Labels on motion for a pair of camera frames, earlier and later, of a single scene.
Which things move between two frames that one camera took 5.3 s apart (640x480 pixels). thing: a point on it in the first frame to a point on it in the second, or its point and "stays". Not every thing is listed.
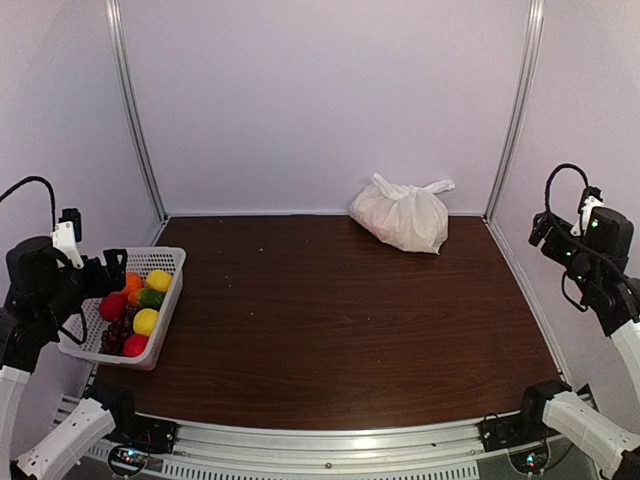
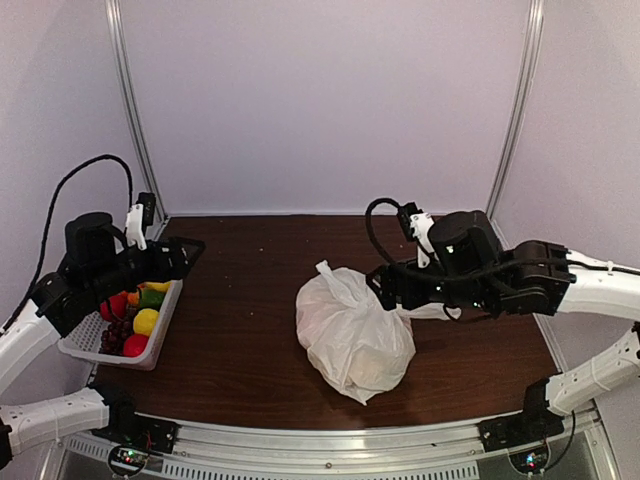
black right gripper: x=547 y=220 to x=390 y=274
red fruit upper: x=112 y=306 stays
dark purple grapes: x=114 y=336 stays
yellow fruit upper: x=159 y=279 stays
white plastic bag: x=410 y=215 to x=355 y=344
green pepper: x=150 y=298 stays
